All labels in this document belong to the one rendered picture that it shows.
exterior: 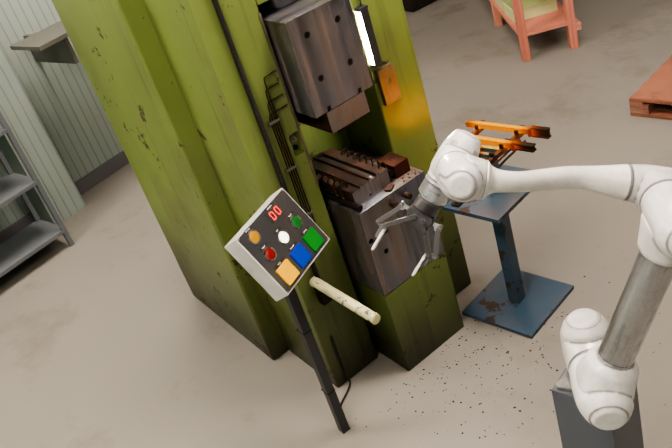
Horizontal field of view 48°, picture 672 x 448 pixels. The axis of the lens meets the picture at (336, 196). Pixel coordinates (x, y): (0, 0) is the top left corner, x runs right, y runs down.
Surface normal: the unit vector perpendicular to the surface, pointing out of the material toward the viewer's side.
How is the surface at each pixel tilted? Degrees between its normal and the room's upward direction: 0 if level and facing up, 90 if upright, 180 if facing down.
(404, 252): 90
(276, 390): 0
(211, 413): 0
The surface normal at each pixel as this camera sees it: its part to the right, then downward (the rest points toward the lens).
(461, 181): -0.20, 0.27
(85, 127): 0.74, 0.15
